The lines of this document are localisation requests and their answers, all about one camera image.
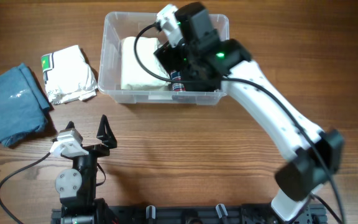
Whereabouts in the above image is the dark teal cloth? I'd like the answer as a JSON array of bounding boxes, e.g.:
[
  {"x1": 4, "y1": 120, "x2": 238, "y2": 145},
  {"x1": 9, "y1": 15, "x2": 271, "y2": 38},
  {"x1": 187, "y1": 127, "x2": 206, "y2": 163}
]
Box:
[{"x1": 181, "y1": 70, "x2": 221, "y2": 91}]

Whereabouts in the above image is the blue folded cloth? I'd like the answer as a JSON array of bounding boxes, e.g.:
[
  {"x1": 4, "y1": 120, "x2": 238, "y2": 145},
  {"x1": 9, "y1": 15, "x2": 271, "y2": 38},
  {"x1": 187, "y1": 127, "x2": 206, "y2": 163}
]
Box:
[{"x1": 0, "y1": 63, "x2": 50, "y2": 147}]

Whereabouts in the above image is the black camera cable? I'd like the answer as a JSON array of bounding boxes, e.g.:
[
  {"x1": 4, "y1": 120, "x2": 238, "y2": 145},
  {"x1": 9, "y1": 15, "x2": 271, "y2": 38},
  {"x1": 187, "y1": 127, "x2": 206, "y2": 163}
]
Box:
[
  {"x1": 133, "y1": 22, "x2": 347, "y2": 224},
  {"x1": 0, "y1": 151, "x2": 52, "y2": 224}
]

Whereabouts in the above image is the black right camera cable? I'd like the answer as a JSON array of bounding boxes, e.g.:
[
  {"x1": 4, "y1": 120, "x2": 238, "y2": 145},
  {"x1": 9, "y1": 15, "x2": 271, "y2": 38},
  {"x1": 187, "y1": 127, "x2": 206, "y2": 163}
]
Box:
[{"x1": 133, "y1": 22, "x2": 347, "y2": 224}]

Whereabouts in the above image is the plaid cloth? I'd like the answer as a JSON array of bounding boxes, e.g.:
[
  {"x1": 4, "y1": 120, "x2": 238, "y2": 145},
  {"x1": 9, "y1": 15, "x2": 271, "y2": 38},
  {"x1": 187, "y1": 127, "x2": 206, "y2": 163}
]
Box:
[{"x1": 170, "y1": 70, "x2": 186, "y2": 91}]

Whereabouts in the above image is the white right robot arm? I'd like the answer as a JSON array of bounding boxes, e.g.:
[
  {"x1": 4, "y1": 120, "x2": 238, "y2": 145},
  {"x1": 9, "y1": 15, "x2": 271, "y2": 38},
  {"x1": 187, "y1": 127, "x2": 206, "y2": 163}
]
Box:
[{"x1": 155, "y1": 2, "x2": 344, "y2": 222}]

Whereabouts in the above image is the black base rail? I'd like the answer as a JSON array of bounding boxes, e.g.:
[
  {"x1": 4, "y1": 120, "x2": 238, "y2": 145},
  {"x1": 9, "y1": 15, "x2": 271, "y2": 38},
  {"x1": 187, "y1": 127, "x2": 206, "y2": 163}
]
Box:
[{"x1": 50, "y1": 203, "x2": 328, "y2": 224}]

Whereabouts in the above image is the clear plastic storage container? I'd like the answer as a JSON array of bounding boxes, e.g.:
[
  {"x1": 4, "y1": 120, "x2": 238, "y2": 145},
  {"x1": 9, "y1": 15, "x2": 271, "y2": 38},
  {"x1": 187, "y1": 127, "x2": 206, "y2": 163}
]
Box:
[{"x1": 98, "y1": 11, "x2": 226, "y2": 105}]

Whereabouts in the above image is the cream cloth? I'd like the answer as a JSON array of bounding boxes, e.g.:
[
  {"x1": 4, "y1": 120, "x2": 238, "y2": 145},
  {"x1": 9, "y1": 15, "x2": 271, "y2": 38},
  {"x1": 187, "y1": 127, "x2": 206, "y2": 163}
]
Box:
[{"x1": 121, "y1": 37, "x2": 169, "y2": 91}]

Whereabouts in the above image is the black left camera cable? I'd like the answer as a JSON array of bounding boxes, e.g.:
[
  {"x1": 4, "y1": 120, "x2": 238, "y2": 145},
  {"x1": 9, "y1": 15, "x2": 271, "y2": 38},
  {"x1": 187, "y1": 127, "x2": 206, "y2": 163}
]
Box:
[{"x1": 0, "y1": 151, "x2": 52, "y2": 224}]

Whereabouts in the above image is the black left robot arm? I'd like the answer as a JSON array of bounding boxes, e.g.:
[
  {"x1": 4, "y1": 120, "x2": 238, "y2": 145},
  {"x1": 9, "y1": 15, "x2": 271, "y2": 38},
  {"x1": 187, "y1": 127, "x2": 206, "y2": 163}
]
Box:
[{"x1": 50, "y1": 115, "x2": 119, "y2": 224}]

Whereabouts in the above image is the white printed folded t-shirt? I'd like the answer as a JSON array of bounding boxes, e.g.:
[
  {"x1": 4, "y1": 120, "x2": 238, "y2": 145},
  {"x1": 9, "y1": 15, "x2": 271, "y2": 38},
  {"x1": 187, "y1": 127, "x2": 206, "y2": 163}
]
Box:
[{"x1": 41, "y1": 45, "x2": 98, "y2": 105}]

